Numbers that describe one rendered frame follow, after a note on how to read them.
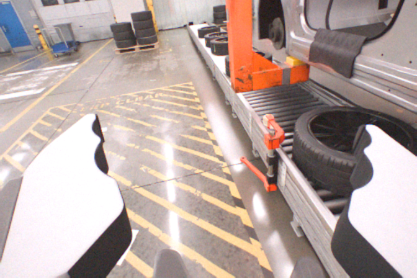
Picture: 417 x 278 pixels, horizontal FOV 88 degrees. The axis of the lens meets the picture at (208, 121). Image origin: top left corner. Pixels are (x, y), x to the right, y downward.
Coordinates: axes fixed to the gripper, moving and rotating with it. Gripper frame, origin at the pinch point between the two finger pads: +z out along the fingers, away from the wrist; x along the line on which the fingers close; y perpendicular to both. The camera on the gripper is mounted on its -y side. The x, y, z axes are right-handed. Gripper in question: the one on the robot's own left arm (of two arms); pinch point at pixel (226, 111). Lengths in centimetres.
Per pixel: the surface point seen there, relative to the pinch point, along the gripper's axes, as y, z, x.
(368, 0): -4, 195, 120
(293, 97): 86, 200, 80
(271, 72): 51, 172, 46
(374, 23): 12, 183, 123
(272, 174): 99, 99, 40
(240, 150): 121, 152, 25
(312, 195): 78, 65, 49
